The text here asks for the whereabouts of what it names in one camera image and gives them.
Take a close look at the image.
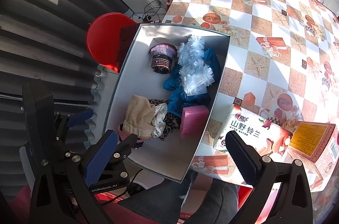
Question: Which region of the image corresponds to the beige knitted hat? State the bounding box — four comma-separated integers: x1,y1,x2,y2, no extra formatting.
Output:
122,95,155,140

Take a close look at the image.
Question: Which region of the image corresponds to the pink foam sponge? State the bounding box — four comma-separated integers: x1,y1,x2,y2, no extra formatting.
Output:
180,105,210,138

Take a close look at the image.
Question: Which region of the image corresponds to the light blue fluffy plush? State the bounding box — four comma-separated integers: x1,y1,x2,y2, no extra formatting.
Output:
178,35,215,96

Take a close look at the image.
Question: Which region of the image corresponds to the white flower tissue box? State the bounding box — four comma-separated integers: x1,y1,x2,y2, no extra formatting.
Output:
213,105,292,161

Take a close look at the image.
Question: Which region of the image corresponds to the red patterned tissue box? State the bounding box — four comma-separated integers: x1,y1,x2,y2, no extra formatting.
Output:
283,122,338,191

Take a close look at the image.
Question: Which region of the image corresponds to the polka dot fabric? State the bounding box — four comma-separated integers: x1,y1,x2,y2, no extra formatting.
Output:
148,99,181,141

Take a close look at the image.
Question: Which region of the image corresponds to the grey white storage box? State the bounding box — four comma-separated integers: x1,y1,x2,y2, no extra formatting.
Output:
102,22,231,184

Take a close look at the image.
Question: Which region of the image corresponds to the blue cloth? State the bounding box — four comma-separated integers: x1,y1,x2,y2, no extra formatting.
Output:
163,48,221,117

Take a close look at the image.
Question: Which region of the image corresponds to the red plastic stool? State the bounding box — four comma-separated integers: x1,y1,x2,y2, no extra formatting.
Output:
86,12,139,73

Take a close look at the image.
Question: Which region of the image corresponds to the purple knitted hat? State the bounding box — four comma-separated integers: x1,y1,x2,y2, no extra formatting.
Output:
149,43,178,74

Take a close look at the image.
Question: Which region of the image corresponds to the patterned checkered tablecloth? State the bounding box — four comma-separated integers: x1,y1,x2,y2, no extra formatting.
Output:
164,0,338,184

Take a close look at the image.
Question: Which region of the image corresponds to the black cable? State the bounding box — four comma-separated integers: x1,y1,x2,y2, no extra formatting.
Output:
130,0,168,23

